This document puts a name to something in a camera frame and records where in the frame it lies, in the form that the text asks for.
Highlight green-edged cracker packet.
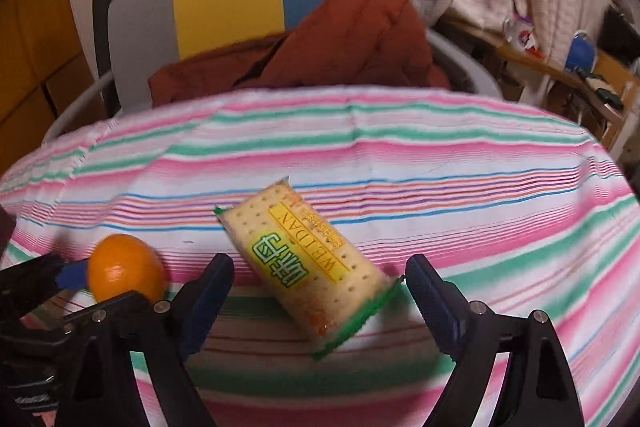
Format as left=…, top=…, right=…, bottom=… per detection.
left=214, top=177, right=402, bottom=360

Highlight pink green striped cloth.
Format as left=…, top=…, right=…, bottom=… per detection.
left=0, top=87, right=640, bottom=427

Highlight wooden desk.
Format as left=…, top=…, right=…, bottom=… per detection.
left=440, top=19, right=640, bottom=152

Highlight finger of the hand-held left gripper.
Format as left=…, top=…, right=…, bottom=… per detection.
left=0, top=304, right=88, bottom=350
left=0, top=252, right=92, bottom=308

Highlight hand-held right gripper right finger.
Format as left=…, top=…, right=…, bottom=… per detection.
left=404, top=253, right=586, bottom=427

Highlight orange tangerine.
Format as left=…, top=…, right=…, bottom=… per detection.
left=86, top=234, right=167, bottom=305

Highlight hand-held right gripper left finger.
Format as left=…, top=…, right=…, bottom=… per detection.
left=55, top=253, right=236, bottom=427

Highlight white mug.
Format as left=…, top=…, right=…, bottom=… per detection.
left=502, top=14, right=543, bottom=58

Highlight wooden wardrobe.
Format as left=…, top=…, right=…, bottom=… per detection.
left=0, top=0, right=108, bottom=158

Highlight blue cup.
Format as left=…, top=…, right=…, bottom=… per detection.
left=565, top=32, right=598, bottom=70

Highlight red-brown jacket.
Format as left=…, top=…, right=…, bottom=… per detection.
left=148, top=0, right=451, bottom=108

